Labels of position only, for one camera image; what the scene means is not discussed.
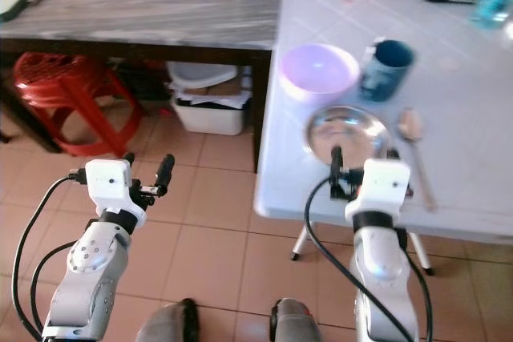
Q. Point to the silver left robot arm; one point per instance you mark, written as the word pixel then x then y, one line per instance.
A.
pixel 84 278

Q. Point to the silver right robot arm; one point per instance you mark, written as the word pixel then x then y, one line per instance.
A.
pixel 385 278

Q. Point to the metal spoon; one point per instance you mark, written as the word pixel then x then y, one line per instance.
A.
pixel 411 126

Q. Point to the round metal plate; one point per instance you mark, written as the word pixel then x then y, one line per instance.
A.
pixel 357 130

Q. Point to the white plastic storage box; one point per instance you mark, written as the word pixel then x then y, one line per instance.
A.
pixel 208 114

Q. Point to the dark blue mug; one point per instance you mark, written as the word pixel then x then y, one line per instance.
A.
pixel 385 74

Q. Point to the white folding table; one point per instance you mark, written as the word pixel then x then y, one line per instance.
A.
pixel 457 94

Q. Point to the purple plastic bowl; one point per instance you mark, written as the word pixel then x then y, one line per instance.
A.
pixel 319 74

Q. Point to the red plastic stool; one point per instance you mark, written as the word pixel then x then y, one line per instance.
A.
pixel 60 86

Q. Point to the robot left leg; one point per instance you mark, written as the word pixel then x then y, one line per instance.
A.
pixel 168 324

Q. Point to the robot leg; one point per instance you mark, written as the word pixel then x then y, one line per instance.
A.
pixel 296 322
pixel 168 324

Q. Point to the robot right leg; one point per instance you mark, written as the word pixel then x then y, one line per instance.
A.
pixel 296 322

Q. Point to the grey top wooden table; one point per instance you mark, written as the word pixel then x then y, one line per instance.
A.
pixel 168 6

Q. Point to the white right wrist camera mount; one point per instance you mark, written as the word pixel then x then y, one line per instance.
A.
pixel 381 186

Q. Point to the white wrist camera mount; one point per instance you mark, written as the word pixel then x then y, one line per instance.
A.
pixel 381 186
pixel 106 183

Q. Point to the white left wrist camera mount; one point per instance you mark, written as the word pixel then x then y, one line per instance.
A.
pixel 106 183

